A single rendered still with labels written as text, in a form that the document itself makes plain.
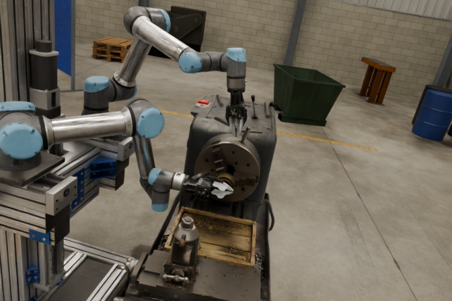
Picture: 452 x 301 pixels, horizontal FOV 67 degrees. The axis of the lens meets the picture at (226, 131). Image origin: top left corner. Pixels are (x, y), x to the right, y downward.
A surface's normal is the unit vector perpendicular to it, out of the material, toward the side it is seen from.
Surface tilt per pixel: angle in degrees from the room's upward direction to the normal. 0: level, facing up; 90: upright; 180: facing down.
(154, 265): 0
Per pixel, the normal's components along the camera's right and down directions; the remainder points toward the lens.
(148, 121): 0.64, 0.36
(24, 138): 0.42, 0.40
